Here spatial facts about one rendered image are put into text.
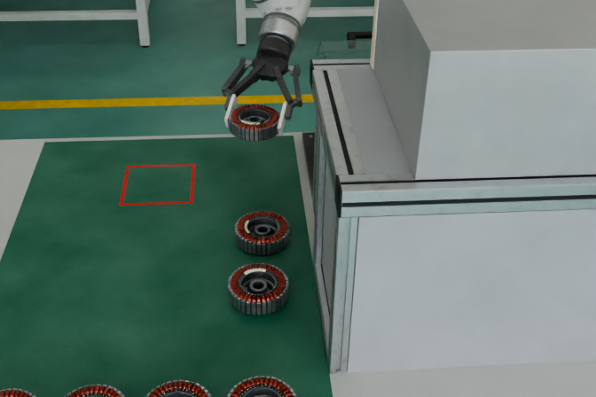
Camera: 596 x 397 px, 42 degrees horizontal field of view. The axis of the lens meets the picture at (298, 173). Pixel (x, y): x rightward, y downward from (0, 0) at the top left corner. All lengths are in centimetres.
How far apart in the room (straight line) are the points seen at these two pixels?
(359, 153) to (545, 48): 31
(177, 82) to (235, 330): 261
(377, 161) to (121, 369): 55
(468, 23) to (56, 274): 90
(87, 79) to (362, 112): 283
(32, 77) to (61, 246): 253
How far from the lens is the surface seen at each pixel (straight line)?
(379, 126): 125
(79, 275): 155
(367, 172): 113
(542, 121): 113
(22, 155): 195
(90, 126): 358
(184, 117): 358
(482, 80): 107
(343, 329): 126
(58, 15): 430
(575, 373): 142
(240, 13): 420
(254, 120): 169
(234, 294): 141
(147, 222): 165
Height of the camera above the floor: 173
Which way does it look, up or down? 33 degrees down
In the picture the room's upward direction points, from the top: 1 degrees clockwise
